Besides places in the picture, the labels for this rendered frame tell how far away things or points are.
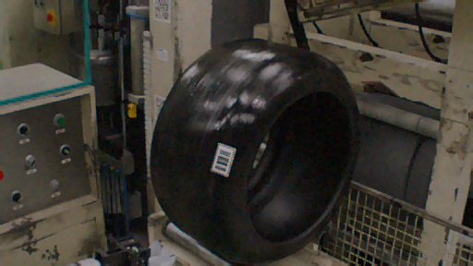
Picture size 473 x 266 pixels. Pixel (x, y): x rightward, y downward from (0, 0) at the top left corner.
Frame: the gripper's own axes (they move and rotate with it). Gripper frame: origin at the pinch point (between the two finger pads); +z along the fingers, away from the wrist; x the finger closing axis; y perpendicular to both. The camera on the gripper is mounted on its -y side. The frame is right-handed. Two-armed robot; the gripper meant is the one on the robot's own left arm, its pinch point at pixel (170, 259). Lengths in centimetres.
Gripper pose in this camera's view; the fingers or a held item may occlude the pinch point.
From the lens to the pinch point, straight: 136.3
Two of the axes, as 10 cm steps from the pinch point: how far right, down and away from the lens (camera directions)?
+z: 7.2, -1.3, 6.8
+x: -6.9, -2.8, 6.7
